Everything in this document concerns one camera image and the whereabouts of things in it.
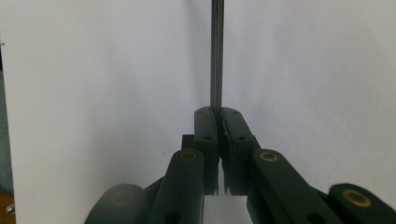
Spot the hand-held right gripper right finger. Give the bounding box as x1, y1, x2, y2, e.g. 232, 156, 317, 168
218, 106, 262, 197

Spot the thin black makeup brush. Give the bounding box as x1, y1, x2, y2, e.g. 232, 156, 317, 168
210, 0, 226, 114

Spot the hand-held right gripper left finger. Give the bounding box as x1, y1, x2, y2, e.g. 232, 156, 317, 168
181, 106, 220, 197

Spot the white table sheet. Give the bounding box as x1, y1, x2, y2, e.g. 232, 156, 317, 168
0, 0, 396, 224

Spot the wooden table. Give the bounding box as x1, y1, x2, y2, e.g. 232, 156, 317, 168
0, 189, 17, 224

